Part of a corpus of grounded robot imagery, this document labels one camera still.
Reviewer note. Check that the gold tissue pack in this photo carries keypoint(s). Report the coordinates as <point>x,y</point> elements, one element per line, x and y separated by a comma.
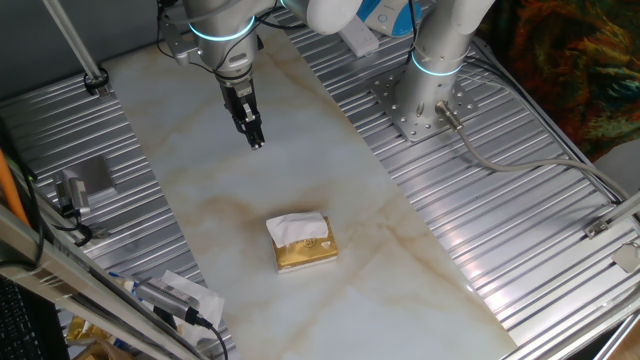
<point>306,253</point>

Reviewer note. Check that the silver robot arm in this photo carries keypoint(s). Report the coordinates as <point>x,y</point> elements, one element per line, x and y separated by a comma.
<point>440,45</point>

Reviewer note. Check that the aluminium frame beam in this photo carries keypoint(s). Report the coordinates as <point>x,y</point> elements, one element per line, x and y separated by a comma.
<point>85,295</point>

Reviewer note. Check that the white napkin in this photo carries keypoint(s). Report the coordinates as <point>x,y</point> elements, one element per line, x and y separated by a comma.
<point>297,228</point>

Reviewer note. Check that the colourful patterned cloth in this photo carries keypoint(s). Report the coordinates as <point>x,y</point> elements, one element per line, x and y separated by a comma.
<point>570,65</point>

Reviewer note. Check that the black keyboard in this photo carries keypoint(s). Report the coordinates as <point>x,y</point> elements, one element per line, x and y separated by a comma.
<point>22,325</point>

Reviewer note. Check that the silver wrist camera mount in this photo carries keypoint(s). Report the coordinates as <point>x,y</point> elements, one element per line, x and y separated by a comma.
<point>177,42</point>

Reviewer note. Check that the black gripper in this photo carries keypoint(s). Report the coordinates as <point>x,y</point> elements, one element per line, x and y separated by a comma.
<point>237,92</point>

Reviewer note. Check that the flat white paper sheet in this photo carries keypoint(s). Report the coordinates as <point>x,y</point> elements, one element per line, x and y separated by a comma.
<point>207,302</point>

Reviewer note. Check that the slanted aluminium frame strut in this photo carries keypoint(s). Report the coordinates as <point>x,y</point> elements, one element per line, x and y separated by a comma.
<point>620,210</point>

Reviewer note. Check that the aluminium frame pole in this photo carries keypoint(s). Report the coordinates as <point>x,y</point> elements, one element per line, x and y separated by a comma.
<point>75,42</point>

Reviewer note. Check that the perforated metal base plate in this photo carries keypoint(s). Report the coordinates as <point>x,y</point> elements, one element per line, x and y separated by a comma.
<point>425,112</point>

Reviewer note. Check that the silver camera on bracket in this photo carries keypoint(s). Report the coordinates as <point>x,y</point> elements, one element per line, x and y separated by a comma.
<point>72,195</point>

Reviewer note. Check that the metal corner bracket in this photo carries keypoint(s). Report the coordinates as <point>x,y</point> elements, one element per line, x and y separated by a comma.
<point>597,227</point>

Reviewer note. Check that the blue and white device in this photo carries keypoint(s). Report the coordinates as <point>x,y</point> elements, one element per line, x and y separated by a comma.
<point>387,15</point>

